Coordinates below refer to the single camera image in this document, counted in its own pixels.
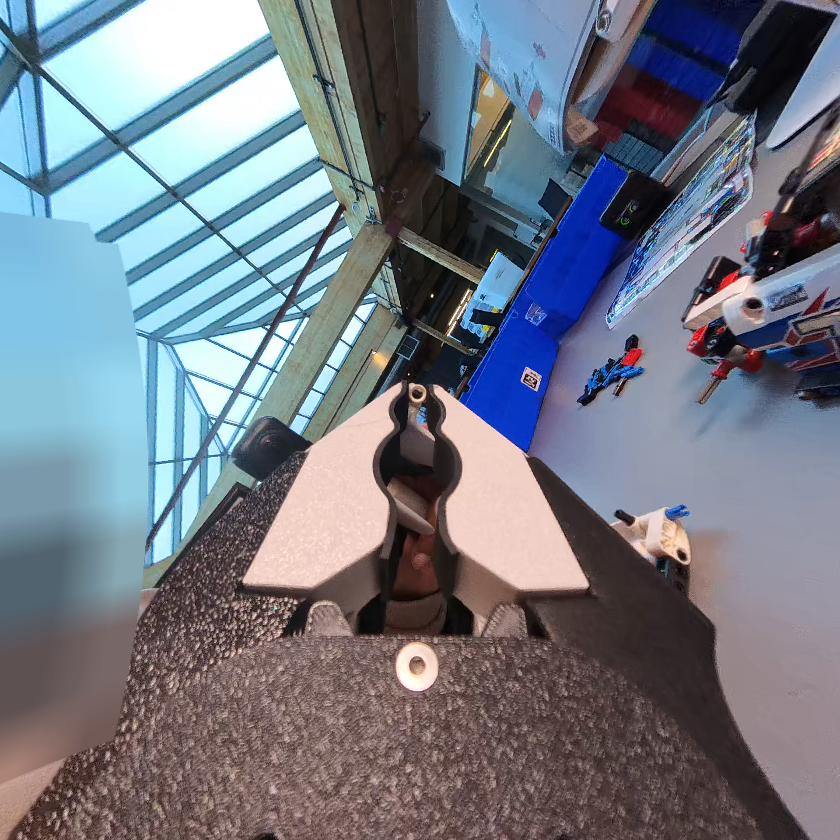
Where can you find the blue plastic bin white tag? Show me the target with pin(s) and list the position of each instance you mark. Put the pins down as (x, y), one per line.
(505, 380)

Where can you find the black power adapter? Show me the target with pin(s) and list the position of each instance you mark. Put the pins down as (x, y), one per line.
(768, 59)

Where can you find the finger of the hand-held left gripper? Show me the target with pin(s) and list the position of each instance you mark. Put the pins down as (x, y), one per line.
(413, 506)
(417, 446)

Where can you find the black power bank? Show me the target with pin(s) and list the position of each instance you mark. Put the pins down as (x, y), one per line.
(633, 207)

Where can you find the silver monitor stand base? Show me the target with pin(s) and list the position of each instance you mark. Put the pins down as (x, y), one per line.
(807, 98)

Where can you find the pile of small lego pins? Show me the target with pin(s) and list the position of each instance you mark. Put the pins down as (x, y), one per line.
(610, 374)

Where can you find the person's left forearm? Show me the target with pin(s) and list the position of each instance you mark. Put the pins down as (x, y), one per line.
(413, 613)

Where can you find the instruction booklet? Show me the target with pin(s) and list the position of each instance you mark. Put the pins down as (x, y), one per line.
(525, 59)

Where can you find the small white lego piece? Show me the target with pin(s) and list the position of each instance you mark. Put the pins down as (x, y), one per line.
(417, 392)

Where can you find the white red lego assembly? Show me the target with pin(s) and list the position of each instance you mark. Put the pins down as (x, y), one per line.
(663, 538)

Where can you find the person's left hand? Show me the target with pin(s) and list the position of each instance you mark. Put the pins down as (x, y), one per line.
(420, 558)

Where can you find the holographic sticker sheet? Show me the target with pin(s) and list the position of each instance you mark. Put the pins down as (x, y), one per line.
(689, 223)

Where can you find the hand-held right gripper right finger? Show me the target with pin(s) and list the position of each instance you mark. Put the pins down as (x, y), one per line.
(512, 525)

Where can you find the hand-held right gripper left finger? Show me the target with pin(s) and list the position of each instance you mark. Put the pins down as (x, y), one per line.
(321, 525)

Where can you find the blue white lego race car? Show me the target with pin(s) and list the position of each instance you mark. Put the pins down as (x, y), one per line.
(774, 295)

